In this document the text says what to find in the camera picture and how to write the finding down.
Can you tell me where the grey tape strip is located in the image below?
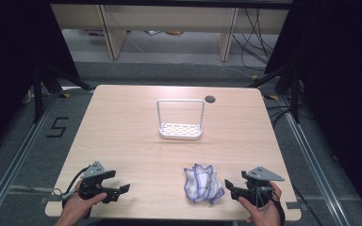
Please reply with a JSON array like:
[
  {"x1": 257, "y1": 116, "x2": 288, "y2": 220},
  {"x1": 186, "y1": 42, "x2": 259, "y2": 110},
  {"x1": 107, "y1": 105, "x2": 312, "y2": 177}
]
[{"x1": 285, "y1": 201, "x2": 304, "y2": 211}]

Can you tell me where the person's right hand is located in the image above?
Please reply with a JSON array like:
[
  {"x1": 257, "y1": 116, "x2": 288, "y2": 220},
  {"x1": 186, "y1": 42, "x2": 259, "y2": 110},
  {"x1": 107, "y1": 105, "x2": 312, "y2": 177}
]
[{"x1": 238, "y1": 181, "x2": 284, "y2": 226}]

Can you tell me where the white cloth with purple trim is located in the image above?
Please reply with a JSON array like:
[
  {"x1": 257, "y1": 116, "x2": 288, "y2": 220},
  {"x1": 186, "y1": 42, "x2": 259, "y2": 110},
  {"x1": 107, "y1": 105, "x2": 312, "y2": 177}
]
[{"x1": 183, "y1": 163, "x2": 226, "y2": 206}]

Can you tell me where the bundle of black cables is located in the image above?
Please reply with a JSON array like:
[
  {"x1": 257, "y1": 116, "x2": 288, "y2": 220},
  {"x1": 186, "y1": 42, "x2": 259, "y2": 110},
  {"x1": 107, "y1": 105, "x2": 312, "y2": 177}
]
[{"x1": 231, "y1": 8, "x2": 275, "y2": 71}]

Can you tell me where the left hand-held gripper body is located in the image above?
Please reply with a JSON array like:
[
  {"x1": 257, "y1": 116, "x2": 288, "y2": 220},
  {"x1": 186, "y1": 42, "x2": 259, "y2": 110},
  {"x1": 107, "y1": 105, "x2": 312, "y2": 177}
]
[{"x1": 77, "y1": 160, "x2": 121, "y2": 202}]

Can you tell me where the person's left hand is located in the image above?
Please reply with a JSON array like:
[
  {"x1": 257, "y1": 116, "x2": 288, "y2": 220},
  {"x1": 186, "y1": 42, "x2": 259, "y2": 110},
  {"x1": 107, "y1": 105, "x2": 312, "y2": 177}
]
[{"x1": 59, "y1": 180, "x2": 108, "y2": 224}]

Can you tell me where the black curtain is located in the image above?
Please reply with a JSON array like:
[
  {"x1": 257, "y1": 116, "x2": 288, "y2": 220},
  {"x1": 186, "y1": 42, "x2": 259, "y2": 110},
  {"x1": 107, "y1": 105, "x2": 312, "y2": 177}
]
[
  {"x1": 263, "y1": 0, "x2": 362, "y2": 220},
  {"x1": 0, "y1": 0, "x2": 80, "y2": 158}
]

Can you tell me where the light wooden cabinet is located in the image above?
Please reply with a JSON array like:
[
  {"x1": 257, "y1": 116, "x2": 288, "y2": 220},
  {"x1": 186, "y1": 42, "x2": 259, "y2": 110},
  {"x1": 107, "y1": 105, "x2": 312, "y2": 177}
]
[{"x1": 50, "y1": 3, "x2": 290, "y2": 62}]

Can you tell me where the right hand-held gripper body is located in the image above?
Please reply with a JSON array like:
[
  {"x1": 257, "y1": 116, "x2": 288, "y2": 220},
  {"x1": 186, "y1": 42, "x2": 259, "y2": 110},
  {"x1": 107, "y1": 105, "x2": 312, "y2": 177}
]
[{"x1": 237, "y1": 166, "x2": 286, "y2": 209}]

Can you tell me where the black metal stand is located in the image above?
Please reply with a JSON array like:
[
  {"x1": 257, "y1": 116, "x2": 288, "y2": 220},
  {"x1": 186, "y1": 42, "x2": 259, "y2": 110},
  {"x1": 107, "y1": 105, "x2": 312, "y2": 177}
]
[
  {"x1": 31, "y1": 64, "x2": 92, "y2": 124},
  {"x1": 248, "y1": 64, "x2": 304, "y2": 124}
]

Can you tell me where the aluminium floor rail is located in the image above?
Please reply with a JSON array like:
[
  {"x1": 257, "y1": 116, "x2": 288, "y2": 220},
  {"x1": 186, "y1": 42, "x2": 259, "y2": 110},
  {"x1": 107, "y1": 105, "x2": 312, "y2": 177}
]
[
  {"x1": 263, "y1": 93, "x2": 352, "y2": 226},
  {"x1": 0, "y1": 86, "x2": 92, "y2": 226}
]

